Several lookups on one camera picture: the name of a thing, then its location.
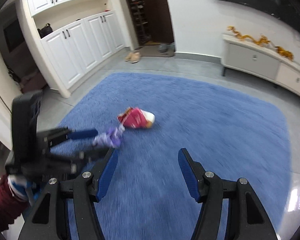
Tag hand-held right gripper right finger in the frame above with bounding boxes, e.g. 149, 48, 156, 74
177, 147, 278, 240

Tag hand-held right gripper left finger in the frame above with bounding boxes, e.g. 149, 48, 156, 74
17, 147, 119, 240

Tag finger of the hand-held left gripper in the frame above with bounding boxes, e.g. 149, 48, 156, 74
37, 127, 99, 148
49, 146, 112, 167

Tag purple wrapper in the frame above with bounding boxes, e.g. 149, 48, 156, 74
92, 126, 126, 149

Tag red snack bag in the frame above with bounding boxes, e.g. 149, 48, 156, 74
117, 107, 156, 130

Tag person's left forearm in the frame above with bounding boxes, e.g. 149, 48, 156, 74
0, 176, 28, 231

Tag person's left hand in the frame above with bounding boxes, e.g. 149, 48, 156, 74
8, 174, 37, 202

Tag blue fluffy rug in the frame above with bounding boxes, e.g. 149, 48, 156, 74
50, 72, 291, 240

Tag dark handbag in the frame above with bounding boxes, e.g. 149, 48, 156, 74
37, 23, 53, 39

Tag brown doormat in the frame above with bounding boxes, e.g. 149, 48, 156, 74
140, 49, 176, 58

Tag pair of grey shoes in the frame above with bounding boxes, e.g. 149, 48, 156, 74
159, 43, 176, 53

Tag dark shoe rack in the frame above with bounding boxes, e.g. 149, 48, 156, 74
130, 0, 149, 43

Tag white low tv cabinet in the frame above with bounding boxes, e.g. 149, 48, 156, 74
221, 33, 300, 98

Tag yellow dragon toy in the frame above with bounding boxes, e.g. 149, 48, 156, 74
227, 26, 272, 48

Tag white wall cabinet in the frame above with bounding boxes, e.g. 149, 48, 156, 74
21, 0, 127, 98

